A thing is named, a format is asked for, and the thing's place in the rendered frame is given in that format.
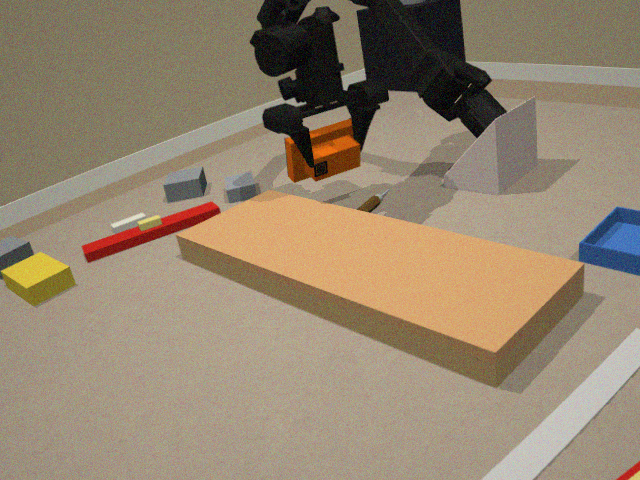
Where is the brown wooden-handled awl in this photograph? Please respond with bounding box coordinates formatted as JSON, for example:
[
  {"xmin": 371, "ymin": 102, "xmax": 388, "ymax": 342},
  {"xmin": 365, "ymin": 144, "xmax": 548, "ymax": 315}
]
[{"xmin": 356, "ymin": 189, "xmax": 390, "ymax": 213}]

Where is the tan rectangular panel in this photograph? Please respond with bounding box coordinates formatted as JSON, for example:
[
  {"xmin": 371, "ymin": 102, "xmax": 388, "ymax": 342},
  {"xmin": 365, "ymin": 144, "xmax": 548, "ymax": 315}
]
[{"xmin": 176, "ymin": 190, "xmax": 584, "ymax": 389}]

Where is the blue shallow tray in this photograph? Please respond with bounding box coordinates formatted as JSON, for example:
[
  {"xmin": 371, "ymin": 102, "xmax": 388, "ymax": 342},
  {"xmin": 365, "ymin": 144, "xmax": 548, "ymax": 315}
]
[{"xmin": 579, "ymin": 207, "xmax": 640, "ymax": 276}]

